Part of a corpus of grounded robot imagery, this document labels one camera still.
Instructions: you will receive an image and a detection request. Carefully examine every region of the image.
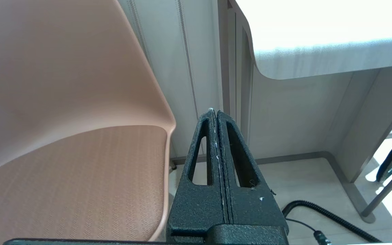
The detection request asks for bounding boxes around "black corrugated floor cable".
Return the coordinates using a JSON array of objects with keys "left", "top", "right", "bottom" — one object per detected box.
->
[{"left": 281, "top": 200, "right": 382, "bottom": 243}]

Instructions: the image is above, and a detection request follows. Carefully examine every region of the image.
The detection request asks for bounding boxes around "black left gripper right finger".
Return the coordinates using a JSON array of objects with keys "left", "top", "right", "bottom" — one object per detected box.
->
[{"left": 217, "top": 110, "right": 289, "bottom": 228}]

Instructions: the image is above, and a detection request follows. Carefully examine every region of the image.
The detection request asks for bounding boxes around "brown upholstered chair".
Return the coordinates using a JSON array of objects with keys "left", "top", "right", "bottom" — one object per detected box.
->
[{"left": 0, "top": 0, "right": 177, "bottom": 243}]

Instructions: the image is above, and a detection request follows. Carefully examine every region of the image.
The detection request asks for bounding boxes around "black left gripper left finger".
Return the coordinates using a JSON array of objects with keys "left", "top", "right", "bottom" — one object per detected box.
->
[{"left": 166, "top": 108, "right": 225, "bottom": 237}]

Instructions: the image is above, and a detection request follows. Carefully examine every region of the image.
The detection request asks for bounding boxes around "thin black plug cable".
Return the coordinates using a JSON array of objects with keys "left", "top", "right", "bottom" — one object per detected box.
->
[{"left": 286, "top": 218, "right": 332, "bottom": 245}]

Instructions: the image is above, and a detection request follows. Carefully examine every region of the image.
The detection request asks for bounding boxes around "light wooden desk with hutch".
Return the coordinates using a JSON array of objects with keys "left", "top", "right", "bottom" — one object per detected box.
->
[{"left": 218, "top": 0, "right": 392, "bottom": 223}]

